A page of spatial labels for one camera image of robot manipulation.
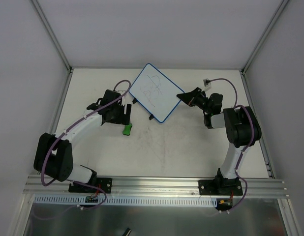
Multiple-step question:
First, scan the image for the green bone-shaped eraser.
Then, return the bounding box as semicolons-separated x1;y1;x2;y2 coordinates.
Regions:
122;123;132;136

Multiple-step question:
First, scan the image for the blue-framed whiteboard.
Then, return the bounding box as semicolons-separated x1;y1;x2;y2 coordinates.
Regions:
129;63;184;123

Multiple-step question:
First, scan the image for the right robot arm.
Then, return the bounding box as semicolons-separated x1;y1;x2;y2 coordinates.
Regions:
177;88;261;195

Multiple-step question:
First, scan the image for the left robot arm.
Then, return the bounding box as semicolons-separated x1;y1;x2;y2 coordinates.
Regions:
33;89;132;192

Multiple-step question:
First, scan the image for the black object bottom edge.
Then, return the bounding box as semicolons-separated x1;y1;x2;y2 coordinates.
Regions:
122;228;131;236

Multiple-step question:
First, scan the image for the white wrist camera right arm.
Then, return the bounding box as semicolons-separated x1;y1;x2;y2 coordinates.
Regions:
203;79;212;91

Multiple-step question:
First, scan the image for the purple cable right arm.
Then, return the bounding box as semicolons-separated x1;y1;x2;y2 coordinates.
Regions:
203;78;253;217

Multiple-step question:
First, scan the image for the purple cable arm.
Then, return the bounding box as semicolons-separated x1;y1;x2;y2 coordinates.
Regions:
31;80;132;220
203;78;253;217

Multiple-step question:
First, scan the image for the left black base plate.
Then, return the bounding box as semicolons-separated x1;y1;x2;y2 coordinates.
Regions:
68;177;113;194

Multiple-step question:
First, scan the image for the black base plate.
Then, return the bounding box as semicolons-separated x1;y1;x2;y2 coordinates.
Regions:
198;178;243;196
68;177;113;194

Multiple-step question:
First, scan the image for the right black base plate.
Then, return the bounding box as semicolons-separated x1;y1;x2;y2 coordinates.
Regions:
198;178;243;196

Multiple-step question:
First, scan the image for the aluminium corner post left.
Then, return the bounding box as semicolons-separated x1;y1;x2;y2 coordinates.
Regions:
30;0;72;72

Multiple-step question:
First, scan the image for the aluminium corner post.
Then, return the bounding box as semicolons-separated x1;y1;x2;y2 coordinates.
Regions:
241;0;290;74
30;0;72;72

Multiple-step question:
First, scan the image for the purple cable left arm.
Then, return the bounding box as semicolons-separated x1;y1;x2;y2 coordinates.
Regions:
31;80;132;220

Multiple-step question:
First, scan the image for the aluminium mounting rail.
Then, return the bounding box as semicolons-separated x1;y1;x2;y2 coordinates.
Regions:
23;174;290;199

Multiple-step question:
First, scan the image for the white slotted cable duct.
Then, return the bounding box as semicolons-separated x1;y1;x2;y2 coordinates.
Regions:
33;194;217;207

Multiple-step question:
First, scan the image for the aluminium corner post right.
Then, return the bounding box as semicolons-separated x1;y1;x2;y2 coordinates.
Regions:
241;0;290;74

